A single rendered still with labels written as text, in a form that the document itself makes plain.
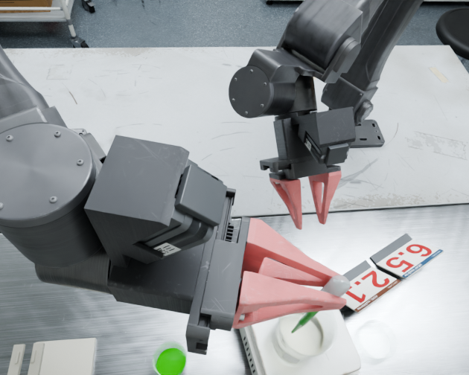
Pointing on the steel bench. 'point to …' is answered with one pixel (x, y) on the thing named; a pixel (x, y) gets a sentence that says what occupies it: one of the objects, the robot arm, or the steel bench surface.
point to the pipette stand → (56, 358)
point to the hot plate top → (343, 344)
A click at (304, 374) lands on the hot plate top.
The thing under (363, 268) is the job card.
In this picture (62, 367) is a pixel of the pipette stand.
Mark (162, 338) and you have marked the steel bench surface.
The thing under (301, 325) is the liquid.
